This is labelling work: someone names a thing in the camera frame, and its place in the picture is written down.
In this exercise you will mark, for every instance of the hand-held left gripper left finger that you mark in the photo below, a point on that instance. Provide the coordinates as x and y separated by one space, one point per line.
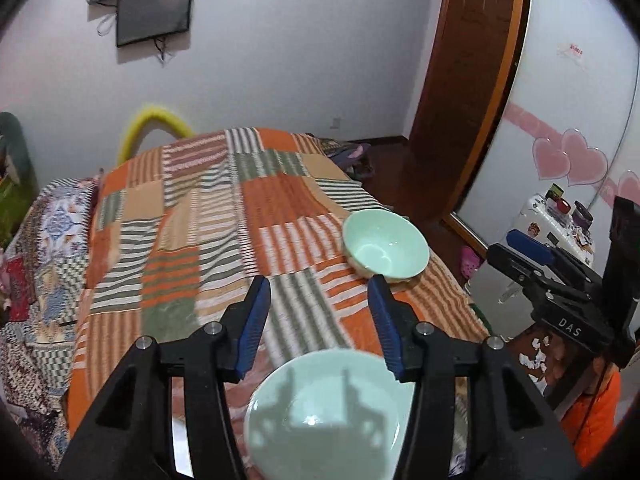
252 330

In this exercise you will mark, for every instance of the mint green bowl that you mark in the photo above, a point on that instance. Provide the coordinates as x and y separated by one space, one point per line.
320 410
385 240

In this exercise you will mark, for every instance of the orange striped patchwork blanket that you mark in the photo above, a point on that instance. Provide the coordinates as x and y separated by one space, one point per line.
210 240

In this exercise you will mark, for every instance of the green upholstered headboard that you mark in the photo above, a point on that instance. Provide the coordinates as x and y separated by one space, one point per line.
20 160

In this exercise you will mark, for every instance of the wall socket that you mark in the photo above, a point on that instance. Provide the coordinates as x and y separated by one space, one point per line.
336 122

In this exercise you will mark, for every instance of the white wardrobe door, pink hearts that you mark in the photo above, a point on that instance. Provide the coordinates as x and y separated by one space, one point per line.
565 85

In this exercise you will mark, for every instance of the red lidded jar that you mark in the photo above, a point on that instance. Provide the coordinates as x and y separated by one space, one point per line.
564 206

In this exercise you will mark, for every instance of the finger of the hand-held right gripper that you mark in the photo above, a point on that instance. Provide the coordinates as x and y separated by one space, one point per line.
515 265
530 247

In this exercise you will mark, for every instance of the small green box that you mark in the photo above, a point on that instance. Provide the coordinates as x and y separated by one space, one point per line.
555 191

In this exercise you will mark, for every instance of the brown wooden door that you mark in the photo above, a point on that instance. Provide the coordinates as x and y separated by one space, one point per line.
465 85

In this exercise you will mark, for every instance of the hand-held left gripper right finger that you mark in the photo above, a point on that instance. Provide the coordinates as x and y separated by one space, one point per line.
385 327

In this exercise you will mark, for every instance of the black wall television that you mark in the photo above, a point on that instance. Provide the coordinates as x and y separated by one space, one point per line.
152 12

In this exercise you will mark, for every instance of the pile of clothes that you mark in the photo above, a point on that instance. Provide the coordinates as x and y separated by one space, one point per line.
350 152

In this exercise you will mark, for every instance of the green printed bag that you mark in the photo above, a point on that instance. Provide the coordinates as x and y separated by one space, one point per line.
7 210

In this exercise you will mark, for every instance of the pink clog shoe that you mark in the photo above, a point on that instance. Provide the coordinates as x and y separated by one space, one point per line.
470 261

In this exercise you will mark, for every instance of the yellow foam tube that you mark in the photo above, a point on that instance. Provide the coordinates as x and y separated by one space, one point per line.
131 132

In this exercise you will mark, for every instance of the dark purple jar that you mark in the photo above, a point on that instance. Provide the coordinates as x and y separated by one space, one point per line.
583 215

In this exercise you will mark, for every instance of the multicolour patterned patchwork blanket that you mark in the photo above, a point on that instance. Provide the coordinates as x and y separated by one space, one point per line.
45 260

